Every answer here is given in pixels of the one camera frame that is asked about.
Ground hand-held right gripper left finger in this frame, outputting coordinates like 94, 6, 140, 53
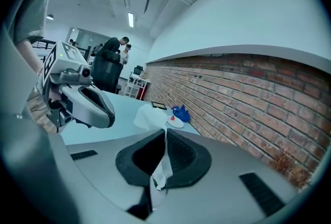
62, 128, 167, 220

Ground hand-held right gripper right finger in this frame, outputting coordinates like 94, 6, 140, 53
151, 128, 298, 224

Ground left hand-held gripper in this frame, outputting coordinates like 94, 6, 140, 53
42, 40, 116, 129

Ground white tissue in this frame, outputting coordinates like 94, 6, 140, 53
133, 103, 173, 208

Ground person's left forearm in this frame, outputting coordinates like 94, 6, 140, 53
16, 38, 44, 83

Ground black office chair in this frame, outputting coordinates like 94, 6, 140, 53
90, 50, 124, 95

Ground white shelf cart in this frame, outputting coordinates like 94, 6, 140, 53
125, 77, 148, 101

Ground small black chair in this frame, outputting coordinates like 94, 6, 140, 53
132, 65, 144, 79

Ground black framed tablet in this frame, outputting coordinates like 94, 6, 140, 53
151, 101, 168, 111

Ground dry brown plant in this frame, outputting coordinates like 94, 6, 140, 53
268, 149, 312, 190

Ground white plate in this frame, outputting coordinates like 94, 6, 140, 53
166, 115, 185, 129

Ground black metal railing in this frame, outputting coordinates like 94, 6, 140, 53
31, 39, 57, 51

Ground blue cloth bag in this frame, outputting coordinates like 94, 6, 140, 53
171, 104, 191, 123

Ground person's grey shirt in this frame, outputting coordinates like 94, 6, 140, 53
5, 0, 63, 46

